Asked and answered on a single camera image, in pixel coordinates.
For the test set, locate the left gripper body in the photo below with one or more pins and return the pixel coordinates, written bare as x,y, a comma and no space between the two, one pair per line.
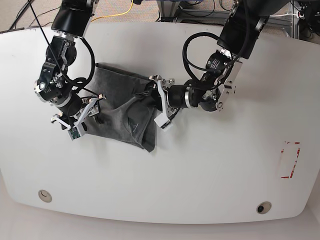
173,97

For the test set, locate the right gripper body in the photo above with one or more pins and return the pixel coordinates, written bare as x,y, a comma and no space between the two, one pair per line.
90,107

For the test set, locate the grey t-shirt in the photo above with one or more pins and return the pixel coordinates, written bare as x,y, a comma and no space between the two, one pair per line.
127,110

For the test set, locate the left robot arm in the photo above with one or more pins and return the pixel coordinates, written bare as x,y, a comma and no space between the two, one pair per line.
210,86

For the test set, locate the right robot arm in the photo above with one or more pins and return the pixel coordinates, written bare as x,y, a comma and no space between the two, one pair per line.
70,96

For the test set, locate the left table grommet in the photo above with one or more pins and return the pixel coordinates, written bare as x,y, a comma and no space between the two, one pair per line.
45,196

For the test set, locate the table grommet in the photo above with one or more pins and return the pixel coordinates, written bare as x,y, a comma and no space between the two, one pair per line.
264,207
45,196

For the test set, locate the red tape rectangle marking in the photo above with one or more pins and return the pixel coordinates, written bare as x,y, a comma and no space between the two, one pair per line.
288,159

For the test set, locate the right table grommet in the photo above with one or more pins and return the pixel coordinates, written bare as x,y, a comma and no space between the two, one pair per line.
264,207

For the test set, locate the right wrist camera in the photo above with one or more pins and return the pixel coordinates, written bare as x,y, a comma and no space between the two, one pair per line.
76,132

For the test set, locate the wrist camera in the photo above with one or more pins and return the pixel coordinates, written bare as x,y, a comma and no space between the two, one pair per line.
76,132
163,122

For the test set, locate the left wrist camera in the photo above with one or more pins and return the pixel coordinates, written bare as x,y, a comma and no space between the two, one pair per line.
163,122

